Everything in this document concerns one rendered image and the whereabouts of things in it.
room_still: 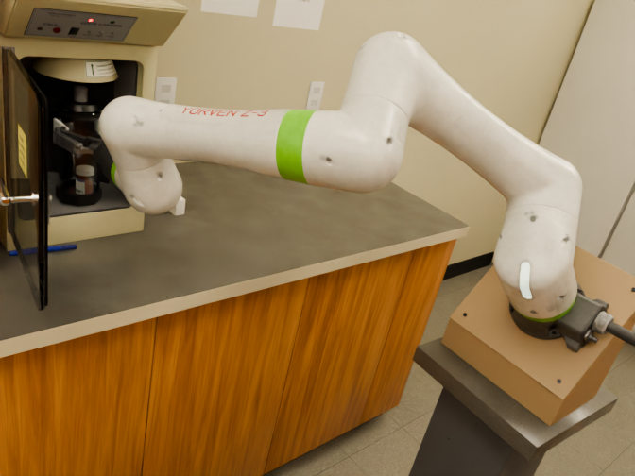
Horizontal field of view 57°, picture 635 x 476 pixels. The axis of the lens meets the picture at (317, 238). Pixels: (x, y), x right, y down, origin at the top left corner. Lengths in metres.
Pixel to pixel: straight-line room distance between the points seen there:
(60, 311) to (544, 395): 0.96
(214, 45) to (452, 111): 1.14
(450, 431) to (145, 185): 0.86
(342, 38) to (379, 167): 1.51
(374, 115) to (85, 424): 0.97
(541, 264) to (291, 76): 1.38
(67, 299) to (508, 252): 0.86
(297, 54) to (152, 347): 1.23
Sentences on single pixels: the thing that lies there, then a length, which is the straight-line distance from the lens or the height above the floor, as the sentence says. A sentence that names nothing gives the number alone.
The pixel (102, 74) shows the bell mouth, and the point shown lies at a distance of 1.39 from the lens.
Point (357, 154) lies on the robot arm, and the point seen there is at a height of 1.42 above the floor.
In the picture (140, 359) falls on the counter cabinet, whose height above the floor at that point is 0.77.
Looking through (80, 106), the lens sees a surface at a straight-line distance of 1.41.
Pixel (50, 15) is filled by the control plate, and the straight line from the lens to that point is 1.22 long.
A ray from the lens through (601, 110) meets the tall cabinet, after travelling 3.72.
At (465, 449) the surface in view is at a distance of 1.42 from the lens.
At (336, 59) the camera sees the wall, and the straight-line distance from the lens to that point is 2.33.
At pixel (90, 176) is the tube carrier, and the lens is 1.46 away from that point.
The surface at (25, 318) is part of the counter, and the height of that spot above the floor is 0.94.
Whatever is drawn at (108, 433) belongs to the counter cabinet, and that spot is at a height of 0.57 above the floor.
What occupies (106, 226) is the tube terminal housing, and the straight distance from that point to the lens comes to 1.51.
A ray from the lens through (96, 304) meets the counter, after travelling 1.28.
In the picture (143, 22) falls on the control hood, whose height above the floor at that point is 1.47.
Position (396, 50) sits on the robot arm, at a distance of 0.95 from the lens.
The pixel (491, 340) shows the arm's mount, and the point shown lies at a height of 1.02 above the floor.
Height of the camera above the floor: 1.67
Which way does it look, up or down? 26 degrees down
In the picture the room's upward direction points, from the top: 13 degrees clockwise
